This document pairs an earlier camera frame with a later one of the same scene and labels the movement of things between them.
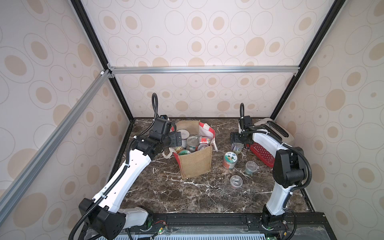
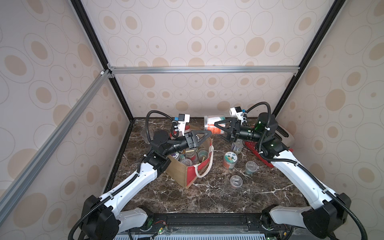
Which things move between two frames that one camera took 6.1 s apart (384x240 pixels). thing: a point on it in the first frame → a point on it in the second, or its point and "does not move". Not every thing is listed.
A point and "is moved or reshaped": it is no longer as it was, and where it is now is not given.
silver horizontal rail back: (118, 70) does not move
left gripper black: (175, 140) → (190, 140)
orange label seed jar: (229, 160) does not move
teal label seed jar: (251, 166) does not move
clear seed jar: (237, 147) does not move
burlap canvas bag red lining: (198, 162) is moved or reshaped
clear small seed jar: (236, 181) does not move
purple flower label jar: (183, 152) → (176, 155)
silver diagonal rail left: (82, 100) does not move
